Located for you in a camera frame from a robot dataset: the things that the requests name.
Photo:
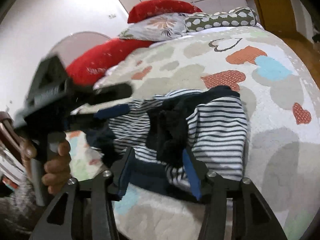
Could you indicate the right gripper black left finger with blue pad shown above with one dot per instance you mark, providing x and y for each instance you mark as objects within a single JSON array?
[{"x": 83, "y": 209}]

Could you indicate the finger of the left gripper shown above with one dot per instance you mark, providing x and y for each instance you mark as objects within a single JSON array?
[
  {"x": 112, "y": 92},
  {"x": 83, "y": 122}
]

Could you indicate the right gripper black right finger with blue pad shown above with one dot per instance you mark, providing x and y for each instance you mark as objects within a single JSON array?
[{"x": 252, "y": 216}]

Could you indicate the navy white striped pants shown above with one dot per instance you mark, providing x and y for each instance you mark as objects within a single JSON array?
[{"x": 212, "y": 123}]

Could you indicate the grey knitted sleeve forearm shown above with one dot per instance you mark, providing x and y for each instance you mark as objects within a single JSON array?
[{"x": 19, "y": 212}]

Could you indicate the person's left hand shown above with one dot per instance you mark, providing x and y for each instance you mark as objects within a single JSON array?
[{"x": 57, "y": 170}]

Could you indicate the lower red pillow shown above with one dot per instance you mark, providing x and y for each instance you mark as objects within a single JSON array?
[{"x": 92, "y": 65}]

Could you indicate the red pillow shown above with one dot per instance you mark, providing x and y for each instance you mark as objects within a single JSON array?
[
  {"x": 151, "y": 8},
  {"x": 92, "y": 65}
]

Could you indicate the round pink headboard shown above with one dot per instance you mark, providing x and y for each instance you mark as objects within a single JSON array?
[{"x": 74, "y": 45}]

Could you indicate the brown wooden chair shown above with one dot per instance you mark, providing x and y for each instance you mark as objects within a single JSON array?
[{"x": 13, "y": 166}]

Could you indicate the upper red pillow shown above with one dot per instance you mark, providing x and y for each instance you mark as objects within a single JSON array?
[{"x": 151, "y": 8}]

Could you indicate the grey floral pillow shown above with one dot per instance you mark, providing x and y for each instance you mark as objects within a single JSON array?
[{"x": 157, "y": 29}]

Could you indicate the heart pattern bed quilt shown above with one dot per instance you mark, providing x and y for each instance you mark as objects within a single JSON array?
[{"x": 281, "y": 103}]

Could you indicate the olive polka dot bolster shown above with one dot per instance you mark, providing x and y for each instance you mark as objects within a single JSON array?
[{"x": 238, "y": 17}]

